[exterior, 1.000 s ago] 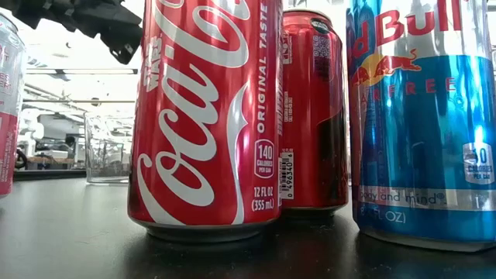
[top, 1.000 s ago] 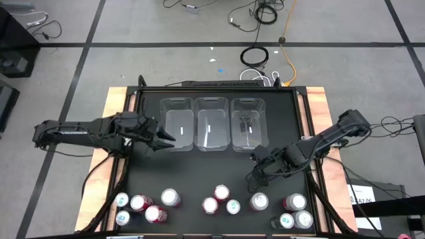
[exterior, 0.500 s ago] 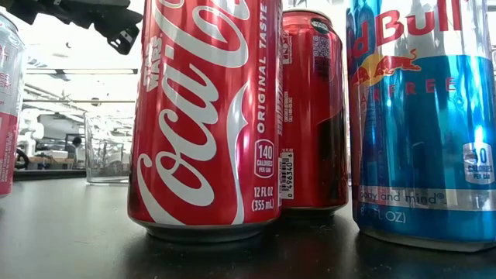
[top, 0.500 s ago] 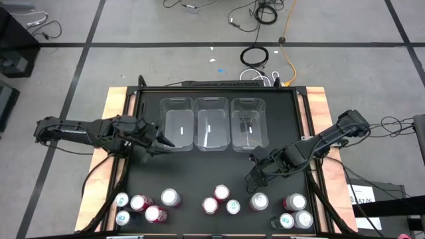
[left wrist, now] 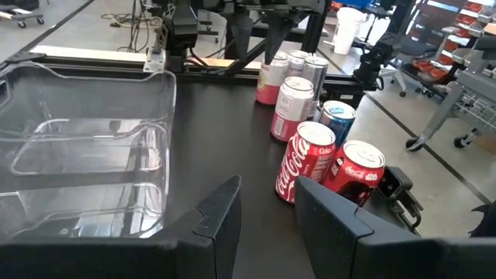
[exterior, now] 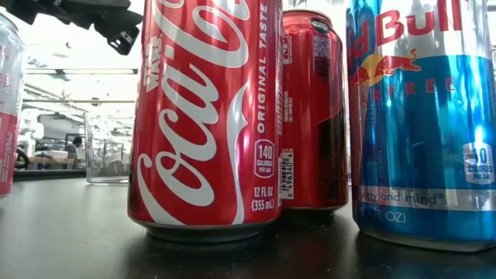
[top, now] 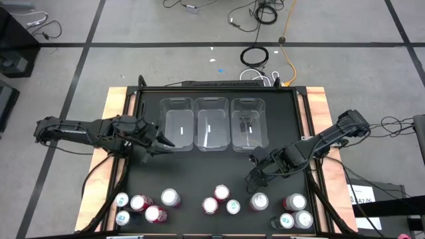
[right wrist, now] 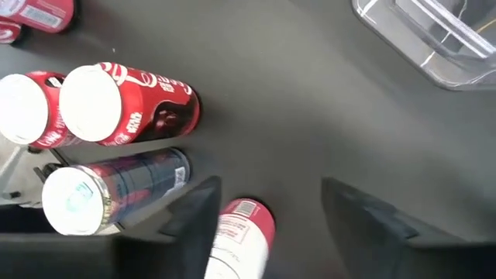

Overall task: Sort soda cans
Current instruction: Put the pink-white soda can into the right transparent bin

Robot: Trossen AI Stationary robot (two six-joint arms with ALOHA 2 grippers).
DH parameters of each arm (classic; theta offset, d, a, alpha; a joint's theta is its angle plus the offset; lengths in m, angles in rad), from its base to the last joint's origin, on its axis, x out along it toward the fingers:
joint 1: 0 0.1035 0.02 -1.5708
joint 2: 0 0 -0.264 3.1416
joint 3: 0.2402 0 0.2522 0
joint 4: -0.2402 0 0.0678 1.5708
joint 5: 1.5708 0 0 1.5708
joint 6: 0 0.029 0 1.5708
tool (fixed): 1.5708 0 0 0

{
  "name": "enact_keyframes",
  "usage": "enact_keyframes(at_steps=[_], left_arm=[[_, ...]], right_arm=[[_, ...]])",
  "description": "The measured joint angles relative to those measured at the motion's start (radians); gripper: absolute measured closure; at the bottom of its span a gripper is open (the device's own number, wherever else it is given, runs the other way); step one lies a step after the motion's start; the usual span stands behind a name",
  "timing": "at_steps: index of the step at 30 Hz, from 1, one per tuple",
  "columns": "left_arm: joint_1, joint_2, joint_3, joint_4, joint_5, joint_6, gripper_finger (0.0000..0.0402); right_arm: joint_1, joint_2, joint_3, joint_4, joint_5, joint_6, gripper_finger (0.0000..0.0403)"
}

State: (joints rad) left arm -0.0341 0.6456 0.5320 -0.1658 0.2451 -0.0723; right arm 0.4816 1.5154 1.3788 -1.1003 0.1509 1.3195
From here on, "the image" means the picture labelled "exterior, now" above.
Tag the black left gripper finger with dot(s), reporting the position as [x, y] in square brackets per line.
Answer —
[124, 25]

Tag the red Coca-Cola can Star Wars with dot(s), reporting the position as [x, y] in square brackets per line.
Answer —
[201, 116]

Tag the red Coca-Cola can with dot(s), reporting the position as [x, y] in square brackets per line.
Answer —
[310, 116]

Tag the blue silver Red Bull can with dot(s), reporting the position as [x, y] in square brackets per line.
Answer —
[426, 135]

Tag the white red strawberry soda can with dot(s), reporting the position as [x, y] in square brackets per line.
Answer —
[9, 97]

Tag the thin horizontal ceiling pipe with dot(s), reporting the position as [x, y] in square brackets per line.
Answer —
[77, 101]

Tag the white humanoid robot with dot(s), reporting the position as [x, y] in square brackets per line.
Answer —
[31, 129]

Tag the person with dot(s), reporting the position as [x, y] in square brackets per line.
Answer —
[73, 149]

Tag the clear plastic bin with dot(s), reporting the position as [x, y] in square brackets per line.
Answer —
[108, 162]

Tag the black wheel-shaped object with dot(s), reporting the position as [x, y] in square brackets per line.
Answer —
[21, 159]

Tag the black aluminium table frame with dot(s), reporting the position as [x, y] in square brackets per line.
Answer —
[50, 175]

